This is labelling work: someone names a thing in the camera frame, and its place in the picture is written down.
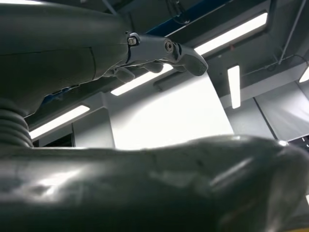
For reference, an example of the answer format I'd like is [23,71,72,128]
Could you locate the ceiling strip light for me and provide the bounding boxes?
[29,105,90,141]
[228,65,241,110]
[110,63,174,97]
[194,12,268,57]
[298,65,309,84]

